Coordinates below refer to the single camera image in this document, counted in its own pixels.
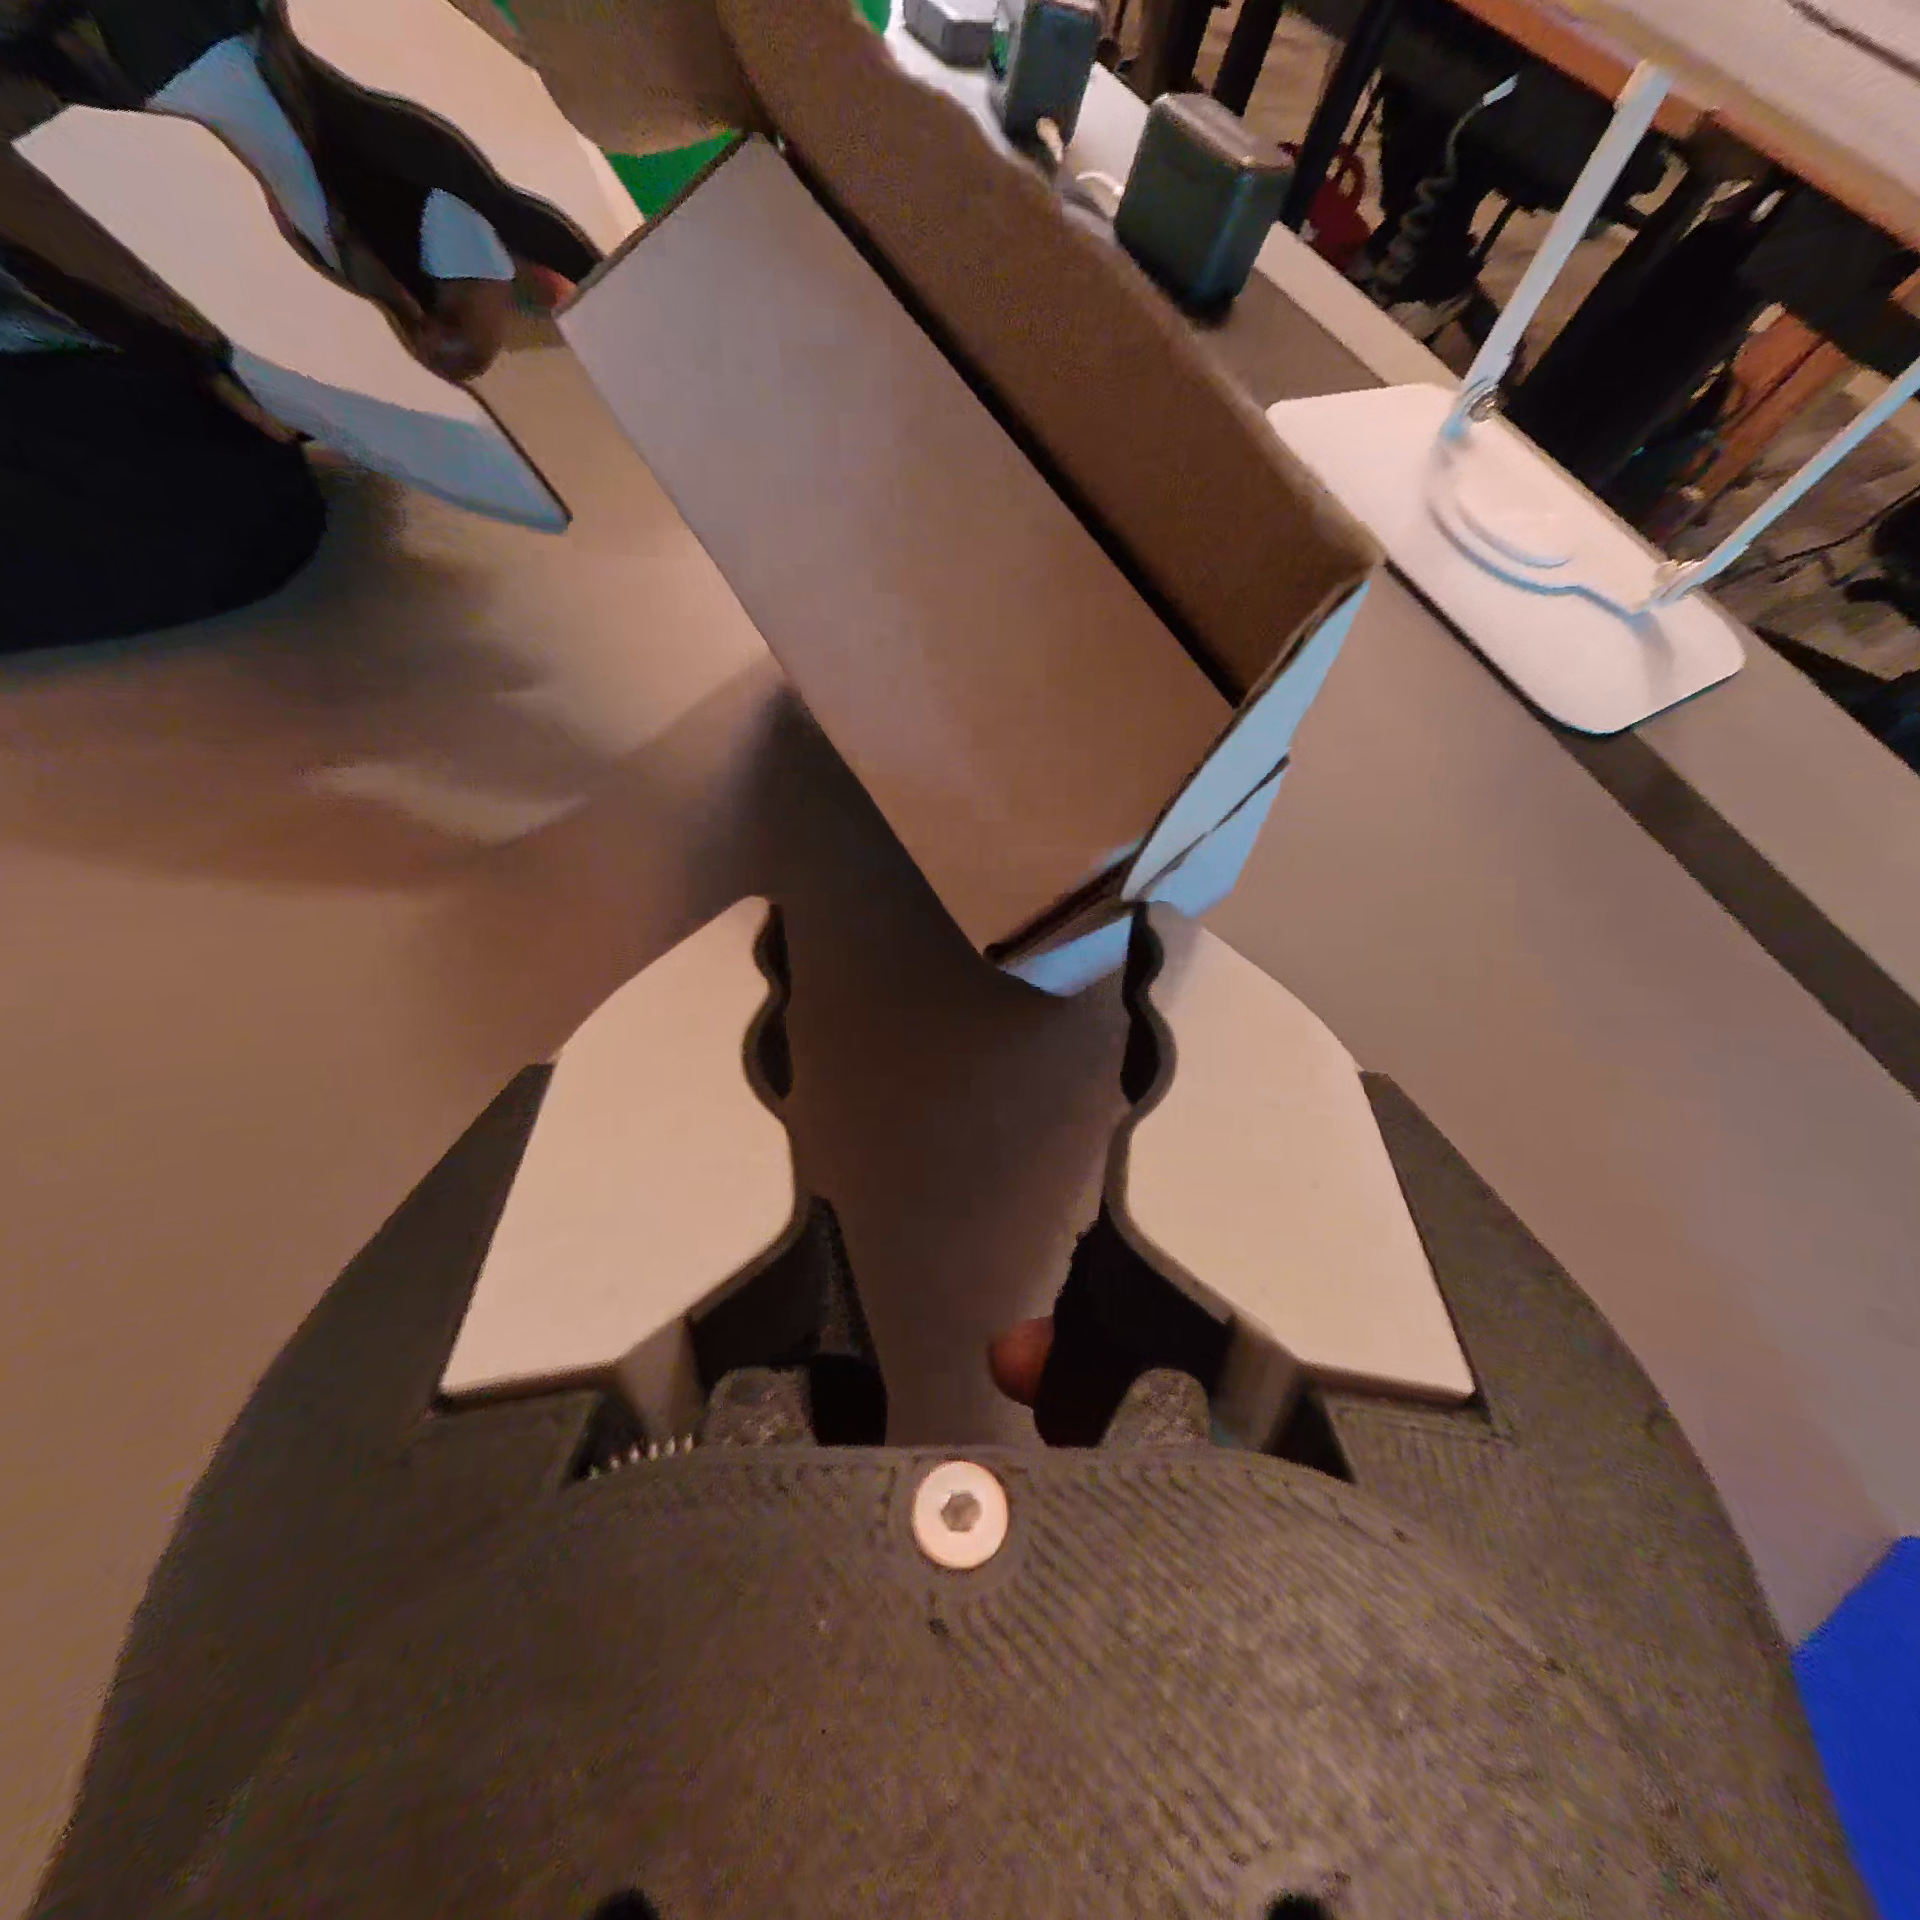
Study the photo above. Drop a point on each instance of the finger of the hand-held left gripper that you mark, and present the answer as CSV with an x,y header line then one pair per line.
x,y
226,121
404,448

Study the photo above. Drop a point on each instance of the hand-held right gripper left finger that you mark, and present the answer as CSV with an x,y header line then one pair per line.
x,y
647,1185

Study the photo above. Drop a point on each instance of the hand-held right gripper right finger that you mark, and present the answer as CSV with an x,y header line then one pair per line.
x,y
1276,1214

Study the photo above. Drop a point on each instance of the green plastic bin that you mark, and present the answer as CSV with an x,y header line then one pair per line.
x,y
675,178

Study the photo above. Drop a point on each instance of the white cardboard mailer box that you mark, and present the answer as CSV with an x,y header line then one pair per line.
x,y
899,571

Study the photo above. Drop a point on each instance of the blue plastic bin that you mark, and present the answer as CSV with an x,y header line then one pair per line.
x,y
1869,1725

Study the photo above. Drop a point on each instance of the person's left hand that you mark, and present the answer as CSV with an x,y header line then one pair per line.
x,y
457,338

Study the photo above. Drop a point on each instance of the person's right hand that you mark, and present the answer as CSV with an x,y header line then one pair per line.
x,y
1023,1362

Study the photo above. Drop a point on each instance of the white board stand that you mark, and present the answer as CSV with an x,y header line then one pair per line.
x,y
1575,630

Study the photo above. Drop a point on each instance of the dark grey charger box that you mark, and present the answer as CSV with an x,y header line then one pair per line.
x,y
946,25
1200,194
1051,58

